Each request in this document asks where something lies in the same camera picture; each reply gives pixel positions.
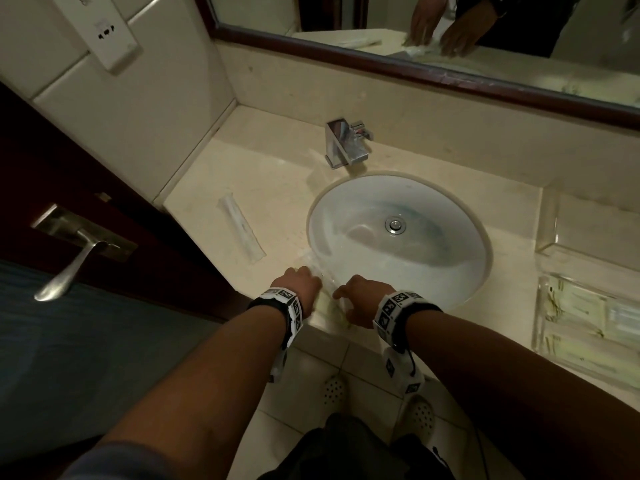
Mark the person's right hand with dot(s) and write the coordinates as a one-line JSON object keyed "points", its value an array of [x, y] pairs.
{"points": [[365, 299]]}

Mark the person's left hand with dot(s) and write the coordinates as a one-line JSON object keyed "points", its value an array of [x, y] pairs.
{"points": [[302, 287]]}

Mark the clear acrylic amenity tray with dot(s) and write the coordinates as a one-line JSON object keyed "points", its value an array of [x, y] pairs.
{"points": [[540, 314]]}

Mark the bundle of striped toiletry sachets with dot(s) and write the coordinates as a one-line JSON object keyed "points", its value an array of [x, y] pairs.
{"points": [[590, 319]]}

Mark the person's left forearm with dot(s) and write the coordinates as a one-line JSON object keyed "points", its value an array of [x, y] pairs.
{"points": [[200, 394]]}

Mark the person's right forearm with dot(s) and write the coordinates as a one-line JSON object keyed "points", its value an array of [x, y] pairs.
{"points": [[525, 394]]}

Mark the metal sink drain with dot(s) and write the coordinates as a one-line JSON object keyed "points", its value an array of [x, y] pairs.
{"points": [[395, 225]]}

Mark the white sink basin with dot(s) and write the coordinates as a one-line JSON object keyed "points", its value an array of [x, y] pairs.
{"points": [[440, 254]]}

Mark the white perforated slipper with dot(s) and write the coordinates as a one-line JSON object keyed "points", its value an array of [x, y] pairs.
{"points": [[419, 417], [334, 392]]}

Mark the chrome faucet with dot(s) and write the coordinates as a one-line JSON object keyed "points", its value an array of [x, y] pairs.
{"points": [[342, 142]]}

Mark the dark trousers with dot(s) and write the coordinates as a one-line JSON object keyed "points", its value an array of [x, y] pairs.
{"points": [[340, 449]]}

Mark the wooden framed mirror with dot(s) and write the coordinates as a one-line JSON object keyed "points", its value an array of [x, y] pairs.
{"points": [[450, 74]]}

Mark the grey shirt sleeve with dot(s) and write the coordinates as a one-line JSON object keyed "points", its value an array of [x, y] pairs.
{"points": [[120, 464]]}

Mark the dark wooden door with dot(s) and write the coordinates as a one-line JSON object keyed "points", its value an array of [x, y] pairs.
{"points": [[50, 169]]}

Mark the white wall socket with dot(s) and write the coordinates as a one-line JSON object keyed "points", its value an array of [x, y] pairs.
{"points": [[100, 29]]}

